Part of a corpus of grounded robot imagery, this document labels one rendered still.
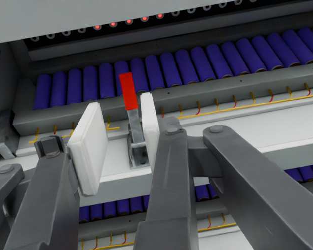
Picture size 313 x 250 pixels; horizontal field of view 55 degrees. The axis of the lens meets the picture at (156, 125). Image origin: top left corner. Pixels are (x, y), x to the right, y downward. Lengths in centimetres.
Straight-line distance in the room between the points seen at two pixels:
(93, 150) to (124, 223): 30
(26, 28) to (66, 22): 3
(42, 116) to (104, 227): 19
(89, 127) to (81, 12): 12
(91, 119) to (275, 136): 22
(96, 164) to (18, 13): 14
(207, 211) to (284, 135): 17
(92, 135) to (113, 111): 18
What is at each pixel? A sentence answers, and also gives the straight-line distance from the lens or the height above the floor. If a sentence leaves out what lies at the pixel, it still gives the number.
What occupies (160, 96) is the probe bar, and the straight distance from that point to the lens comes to 34.
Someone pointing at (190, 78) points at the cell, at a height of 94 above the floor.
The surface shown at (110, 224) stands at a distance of 46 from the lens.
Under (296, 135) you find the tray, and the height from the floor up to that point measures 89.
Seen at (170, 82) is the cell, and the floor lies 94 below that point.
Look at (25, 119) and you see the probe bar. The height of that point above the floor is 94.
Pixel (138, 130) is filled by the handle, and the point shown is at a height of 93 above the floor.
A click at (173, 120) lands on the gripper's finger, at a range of 16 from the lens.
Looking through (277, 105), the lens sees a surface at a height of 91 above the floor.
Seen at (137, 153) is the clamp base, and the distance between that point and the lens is 32.
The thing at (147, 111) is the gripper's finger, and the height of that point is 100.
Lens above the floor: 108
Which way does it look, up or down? 30 degrees down
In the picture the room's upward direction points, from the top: 10 degrees counter-clockwise
